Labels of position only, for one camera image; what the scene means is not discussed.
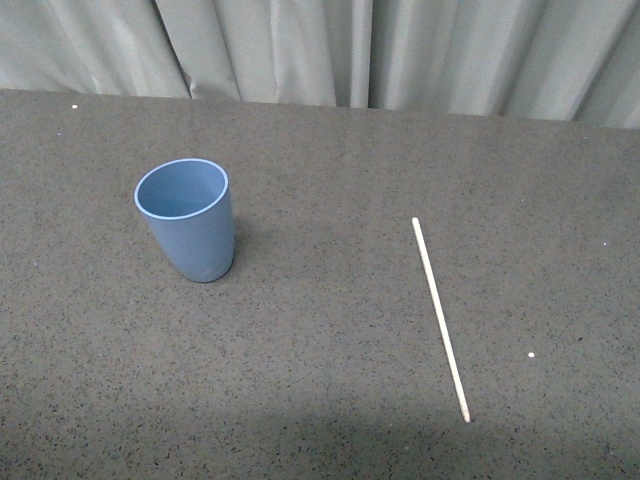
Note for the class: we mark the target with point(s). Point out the blue plastic cup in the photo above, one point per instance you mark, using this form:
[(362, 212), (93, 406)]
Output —
[(187, 206)]

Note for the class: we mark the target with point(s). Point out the grey curtain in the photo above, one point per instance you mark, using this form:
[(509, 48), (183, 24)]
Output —
[(561, 60)]

